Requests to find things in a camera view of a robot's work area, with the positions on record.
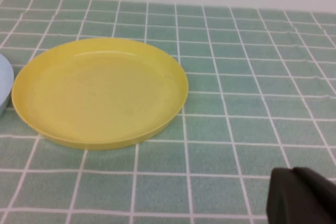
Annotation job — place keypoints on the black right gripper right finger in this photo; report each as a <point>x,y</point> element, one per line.
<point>312,203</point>

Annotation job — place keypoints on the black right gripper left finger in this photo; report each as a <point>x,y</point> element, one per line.
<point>278,195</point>

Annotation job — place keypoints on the yellow plastic plate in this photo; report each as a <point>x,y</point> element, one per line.
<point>99,93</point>

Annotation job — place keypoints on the green white checkered tablecloth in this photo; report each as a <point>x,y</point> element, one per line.
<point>236,90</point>

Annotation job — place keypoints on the light blue plastic plate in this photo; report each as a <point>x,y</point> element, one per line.
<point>4,82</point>

